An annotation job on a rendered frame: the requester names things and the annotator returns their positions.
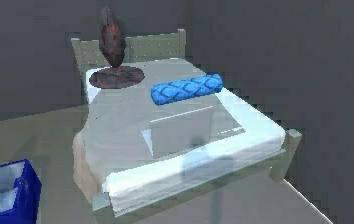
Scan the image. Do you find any blue patterned bolster pillow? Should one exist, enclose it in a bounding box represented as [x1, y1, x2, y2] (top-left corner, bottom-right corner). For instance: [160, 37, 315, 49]
[150, 73, 225, 107]

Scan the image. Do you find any grey bed with white sheets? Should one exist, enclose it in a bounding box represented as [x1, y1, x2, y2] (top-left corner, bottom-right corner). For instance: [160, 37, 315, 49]
[70, 28, 303, 224]

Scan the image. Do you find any blue open box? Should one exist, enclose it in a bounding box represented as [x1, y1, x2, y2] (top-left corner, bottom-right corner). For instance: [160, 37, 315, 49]
[0, 158, 43, 224]

